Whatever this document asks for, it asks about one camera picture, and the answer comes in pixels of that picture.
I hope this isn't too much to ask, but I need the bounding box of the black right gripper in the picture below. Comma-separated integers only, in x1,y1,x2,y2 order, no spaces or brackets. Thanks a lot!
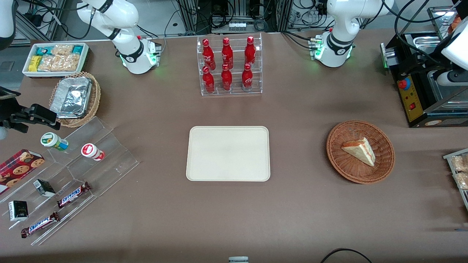
0,98,61,133

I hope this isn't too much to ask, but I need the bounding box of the triangular sandwich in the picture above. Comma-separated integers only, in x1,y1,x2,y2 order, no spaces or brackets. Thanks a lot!
341,137,376,167

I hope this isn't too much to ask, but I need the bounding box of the oval wicker basket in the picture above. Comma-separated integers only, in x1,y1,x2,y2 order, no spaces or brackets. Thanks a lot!
49,72,101,128

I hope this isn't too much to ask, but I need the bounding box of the cream rectangular tray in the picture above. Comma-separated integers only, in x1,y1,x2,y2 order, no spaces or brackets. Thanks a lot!
186,126,271,182

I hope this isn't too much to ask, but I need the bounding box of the round brown wicker basket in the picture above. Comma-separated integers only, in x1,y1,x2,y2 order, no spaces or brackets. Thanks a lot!
326,121,396,184

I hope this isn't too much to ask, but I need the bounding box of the grey tray with snacks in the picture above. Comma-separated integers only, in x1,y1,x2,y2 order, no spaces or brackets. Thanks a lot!
443,148,468,211

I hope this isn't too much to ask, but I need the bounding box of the stainless steel tray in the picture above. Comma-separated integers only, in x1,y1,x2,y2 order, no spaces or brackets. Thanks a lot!
427,5,462,40

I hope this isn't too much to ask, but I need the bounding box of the green label yogurt bottle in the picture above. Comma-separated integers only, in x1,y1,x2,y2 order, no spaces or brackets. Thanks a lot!
40,132,69,151

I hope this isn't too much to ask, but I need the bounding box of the aluminium foil container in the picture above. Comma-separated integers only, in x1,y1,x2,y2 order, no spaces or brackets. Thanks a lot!
50,77,93,119

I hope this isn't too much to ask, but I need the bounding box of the white rectangular snack bin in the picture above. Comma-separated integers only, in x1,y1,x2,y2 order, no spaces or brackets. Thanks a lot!
22,42,90,78

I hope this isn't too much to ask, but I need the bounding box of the red cookie box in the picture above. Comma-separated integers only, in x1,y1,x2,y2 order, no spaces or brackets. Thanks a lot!
0,149,45,195

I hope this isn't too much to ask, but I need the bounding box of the large clear cracker bag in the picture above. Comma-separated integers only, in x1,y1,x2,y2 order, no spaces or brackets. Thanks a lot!
38,54,81,72

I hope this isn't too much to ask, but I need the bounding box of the red label yogurt bottle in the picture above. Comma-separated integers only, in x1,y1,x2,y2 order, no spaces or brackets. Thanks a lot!
81,143,105,161

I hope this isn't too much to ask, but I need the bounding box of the small black box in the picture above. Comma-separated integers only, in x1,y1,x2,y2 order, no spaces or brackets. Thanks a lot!
33,179,56,198
8,200,29,222

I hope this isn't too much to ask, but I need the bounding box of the small clear cracker bag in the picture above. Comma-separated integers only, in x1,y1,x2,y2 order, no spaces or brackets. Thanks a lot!
51,45,74,56

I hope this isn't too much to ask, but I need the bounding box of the clear acrylic stepped stand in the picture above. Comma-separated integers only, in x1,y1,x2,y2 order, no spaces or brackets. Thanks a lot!
0,116,140,246

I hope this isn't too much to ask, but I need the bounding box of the snickers chocolate bar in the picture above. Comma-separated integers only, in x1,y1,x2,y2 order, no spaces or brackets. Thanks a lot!
57,182,91,209
20,211,61,239

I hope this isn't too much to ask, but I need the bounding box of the red cola bottle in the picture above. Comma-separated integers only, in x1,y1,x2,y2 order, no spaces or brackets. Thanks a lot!
202,39,216,70
202,66,215,93
242,63,253,91
221,64,233,91
244,36,256,65
222,37,234,70

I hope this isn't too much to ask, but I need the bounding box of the clear acrylic bottle rack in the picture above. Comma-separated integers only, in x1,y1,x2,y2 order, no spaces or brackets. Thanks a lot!
196,33,263,96

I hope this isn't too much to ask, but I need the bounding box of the black machine with yellow panel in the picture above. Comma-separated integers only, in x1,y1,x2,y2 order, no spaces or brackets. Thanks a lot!
380,31,468,128

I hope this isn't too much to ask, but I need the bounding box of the clear snack pack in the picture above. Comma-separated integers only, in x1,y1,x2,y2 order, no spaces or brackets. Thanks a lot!
453,172,468,190
450,155,468,172

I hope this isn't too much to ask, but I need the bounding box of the aluminium frame rack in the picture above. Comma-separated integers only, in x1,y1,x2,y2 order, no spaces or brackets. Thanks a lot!
178,0,293,34

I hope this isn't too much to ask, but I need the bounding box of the black cable loop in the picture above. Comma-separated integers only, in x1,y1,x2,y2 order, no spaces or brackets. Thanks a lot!
321,248,373,263

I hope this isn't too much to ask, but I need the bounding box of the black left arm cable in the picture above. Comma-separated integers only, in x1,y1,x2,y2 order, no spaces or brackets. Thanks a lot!
382,0,456,69

